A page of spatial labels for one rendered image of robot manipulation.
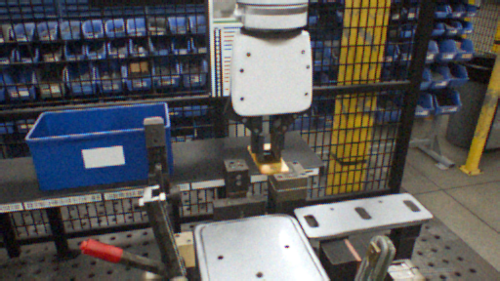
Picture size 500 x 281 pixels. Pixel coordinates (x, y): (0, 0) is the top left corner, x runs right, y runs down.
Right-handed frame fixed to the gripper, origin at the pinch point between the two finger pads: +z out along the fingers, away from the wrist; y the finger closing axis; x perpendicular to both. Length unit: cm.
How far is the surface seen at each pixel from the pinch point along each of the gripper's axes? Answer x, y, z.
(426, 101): 181, 173, 72
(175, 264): -1.9, -14.1, 17.6
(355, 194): 55, 49, 51
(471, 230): 104, 162, 127
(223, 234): 15.1, -4.2, 27.4
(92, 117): 51, -31, 14
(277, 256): 6.7, 4.7, 27.3
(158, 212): -1.8, -15.5, 7.9
